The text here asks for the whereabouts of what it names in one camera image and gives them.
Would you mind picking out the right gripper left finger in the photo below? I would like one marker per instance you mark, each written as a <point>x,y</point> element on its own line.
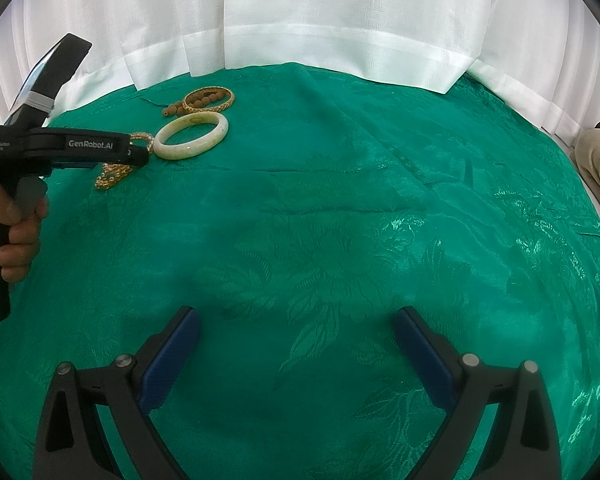
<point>162,357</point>

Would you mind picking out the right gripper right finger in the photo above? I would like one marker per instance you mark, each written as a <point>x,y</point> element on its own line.
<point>433,358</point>

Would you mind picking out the white jade bangle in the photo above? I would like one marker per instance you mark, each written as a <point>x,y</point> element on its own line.
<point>190,135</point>

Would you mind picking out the gold bangle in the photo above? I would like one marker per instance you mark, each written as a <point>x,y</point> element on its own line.
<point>208,99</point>

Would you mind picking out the left hand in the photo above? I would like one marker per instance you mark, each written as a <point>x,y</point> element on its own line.
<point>23,244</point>

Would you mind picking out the green embroidered tablecloth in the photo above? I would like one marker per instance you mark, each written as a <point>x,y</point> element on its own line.
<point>332,203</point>

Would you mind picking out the white curtain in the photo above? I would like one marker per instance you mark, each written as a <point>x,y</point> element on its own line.
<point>542,57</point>

